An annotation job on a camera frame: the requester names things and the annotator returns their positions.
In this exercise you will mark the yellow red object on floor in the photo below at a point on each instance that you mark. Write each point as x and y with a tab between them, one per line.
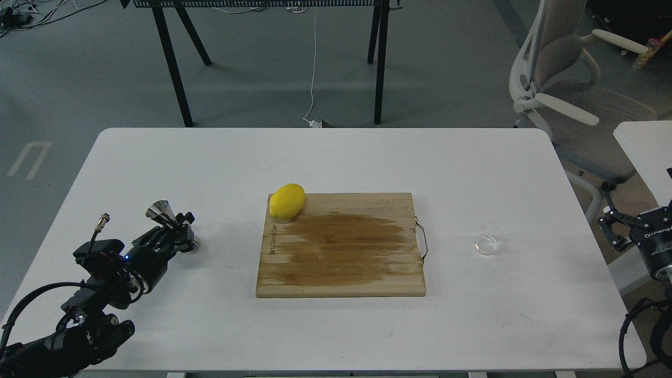
652	47

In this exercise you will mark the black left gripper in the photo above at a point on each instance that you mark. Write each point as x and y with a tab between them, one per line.
150	253

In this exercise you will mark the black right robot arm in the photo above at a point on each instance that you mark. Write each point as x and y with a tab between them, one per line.
624	230

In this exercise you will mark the white side table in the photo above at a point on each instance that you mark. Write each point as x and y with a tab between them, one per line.
648	146

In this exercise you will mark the small clear glass cup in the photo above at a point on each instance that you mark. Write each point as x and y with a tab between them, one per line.
492	236

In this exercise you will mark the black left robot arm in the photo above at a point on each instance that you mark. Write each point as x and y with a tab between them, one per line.
86	335

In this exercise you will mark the yellow lemon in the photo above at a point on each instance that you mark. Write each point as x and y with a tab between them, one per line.
287	201

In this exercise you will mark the metal board handle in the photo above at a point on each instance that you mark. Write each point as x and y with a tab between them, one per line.
422	235

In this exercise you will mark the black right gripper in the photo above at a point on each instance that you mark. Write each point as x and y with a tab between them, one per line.
656	247

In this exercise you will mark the grey white office chair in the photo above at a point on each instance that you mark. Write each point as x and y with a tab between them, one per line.
553	86

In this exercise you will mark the steel double jigger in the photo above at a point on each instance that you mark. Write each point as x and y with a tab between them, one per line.
161	213

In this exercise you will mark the wooden cutting board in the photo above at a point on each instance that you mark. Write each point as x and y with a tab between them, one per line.
343	245

